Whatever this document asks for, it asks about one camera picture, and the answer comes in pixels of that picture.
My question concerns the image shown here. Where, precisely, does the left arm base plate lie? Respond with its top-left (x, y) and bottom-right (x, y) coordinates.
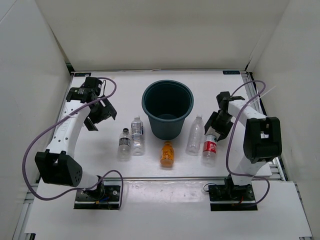
top-left (73, 181), bottom-right (122, 210)

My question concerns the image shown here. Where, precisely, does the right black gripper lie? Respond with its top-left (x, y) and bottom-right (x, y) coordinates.
top-left (204, 111), bottom-right (234, 142)

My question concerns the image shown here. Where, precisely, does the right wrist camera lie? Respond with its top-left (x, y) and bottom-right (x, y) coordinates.
top-left (216, 91), bottom-right (231, 110)

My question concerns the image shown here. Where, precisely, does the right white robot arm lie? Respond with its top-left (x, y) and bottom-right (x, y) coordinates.
top-left (204, 91), bottom-right (282, 200)

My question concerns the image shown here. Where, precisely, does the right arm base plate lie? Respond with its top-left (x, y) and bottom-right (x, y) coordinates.
top-left (203, 176), bottom-right (258, 212)

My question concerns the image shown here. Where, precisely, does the tall white label water bottle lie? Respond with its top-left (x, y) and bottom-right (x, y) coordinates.
top-left (130, 116), bottom-right (145, 156)

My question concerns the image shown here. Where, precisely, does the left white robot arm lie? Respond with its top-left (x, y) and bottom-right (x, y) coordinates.
top-left (35, 78), bottom-right (117, 200)

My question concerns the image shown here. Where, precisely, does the red label water bottle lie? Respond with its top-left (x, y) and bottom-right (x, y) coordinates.
top-left (202, 133), bottom-right (217, 167)

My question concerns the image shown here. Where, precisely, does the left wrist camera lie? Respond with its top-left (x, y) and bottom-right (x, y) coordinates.
top-left (84, 76), bottom-right (103, 96)

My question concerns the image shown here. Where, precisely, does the orange juice bottle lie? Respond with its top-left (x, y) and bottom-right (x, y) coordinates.
top-left (160, 141), bottom-right (174, 168)

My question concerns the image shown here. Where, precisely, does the small black cap bottle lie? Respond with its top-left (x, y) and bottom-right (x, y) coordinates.
top-left (117, 128), bottom-right (131, 160)

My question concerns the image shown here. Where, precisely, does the clear unlabelled plastic bottle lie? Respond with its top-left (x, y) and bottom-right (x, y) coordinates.
top-left (185, 115), bottom-right (205, 156)

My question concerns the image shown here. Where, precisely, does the dark green plastic bin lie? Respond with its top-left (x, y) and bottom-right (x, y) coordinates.
top-left (141, 79), bottom-right (194, 141)

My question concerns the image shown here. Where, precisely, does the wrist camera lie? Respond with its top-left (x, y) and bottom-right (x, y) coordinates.
top-left (84, 76), bottom-right (103, 96)
top-left (216, 91), bottom-right (231, 110)

